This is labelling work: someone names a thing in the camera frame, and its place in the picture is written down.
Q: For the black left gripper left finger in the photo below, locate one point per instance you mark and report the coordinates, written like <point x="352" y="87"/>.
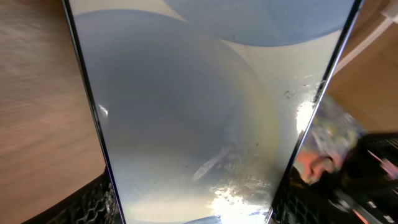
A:
<point x="94" y="203"/>

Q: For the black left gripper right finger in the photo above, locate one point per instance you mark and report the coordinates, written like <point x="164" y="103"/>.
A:
<point x="304" y="203"/>

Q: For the blue screen smartphone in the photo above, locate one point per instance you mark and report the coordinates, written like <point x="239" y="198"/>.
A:
<point x="201" y="106"/>

